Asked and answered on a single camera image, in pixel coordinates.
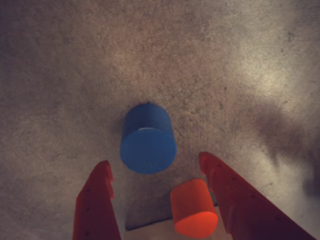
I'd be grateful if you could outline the blue cylinder block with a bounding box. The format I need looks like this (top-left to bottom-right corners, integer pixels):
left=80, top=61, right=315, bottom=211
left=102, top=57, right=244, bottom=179
left=119, top=102, right=178, bottom=175

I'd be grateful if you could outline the red teardrop block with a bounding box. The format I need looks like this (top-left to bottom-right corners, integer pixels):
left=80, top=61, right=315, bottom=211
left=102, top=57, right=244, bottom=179
left=169, top=178, right=219, bottom=239

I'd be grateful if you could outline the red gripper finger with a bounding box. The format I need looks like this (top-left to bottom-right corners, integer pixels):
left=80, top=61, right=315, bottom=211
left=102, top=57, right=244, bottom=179
left=198, top=151, right=318, bottom=240
left=72, top=159, right=123, bottom=240

